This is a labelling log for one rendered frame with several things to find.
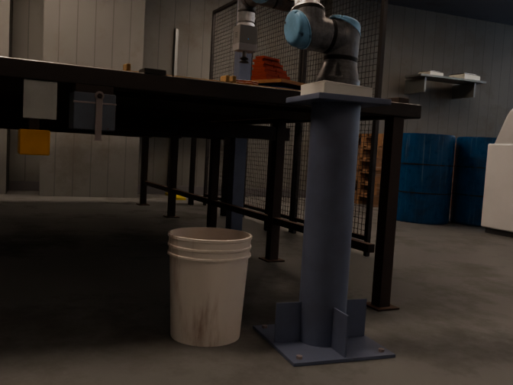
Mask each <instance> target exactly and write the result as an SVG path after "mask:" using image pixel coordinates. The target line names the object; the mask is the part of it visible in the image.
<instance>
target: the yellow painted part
mask: <svg viewBox="0 0 513 385"><path fill-rule="evenodd" d="M39 127H40V119H39V118H29V123H28V129H23V128H20V129H18V153H19V154H28V155H46V156H48V155H50V131H48V130H39Z"/></svg>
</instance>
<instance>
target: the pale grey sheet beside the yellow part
mask: <svg viewBox="0 0 513 385"><path fill-rule="evenodd" d="M56 106H57V82H49V81H41V80H33V79H24V97H23V118H40V119H51V120H56Z"/></svg>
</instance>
